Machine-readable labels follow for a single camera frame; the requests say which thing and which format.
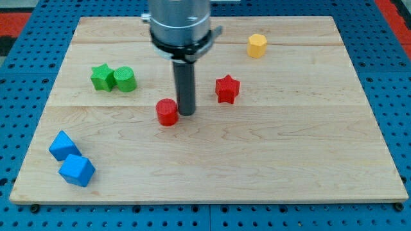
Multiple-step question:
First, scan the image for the blue cube block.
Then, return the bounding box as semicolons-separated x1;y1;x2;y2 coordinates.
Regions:
58;154;96;187

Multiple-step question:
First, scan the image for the red star block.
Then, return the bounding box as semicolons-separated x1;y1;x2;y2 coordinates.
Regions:
215;74;241;104

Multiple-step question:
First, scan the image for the wooden board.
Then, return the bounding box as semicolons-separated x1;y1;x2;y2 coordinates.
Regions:
10;16;408;205

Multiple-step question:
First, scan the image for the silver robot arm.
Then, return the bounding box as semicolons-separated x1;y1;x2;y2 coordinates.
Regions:
141;0;223;64

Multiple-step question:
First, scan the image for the green star block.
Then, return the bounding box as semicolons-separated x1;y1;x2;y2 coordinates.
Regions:
91;64;116;92

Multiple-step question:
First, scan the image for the yellow hexagon block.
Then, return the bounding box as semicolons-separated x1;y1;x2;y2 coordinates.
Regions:
247;33;267;58

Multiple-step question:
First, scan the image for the blue triangle block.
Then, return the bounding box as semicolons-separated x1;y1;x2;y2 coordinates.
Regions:
48;130;82;161

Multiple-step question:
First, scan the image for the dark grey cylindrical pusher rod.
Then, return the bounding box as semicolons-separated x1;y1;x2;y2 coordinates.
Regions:
173;62;196;116

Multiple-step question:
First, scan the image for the red cylinder block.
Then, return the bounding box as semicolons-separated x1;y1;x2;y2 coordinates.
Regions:
155;98;179;126

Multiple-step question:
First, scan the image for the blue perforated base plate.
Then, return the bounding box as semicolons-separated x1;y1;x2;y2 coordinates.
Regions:
1;0;410;230

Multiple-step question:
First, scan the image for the green cylinder block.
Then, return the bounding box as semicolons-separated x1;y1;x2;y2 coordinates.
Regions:
114;66;137;92

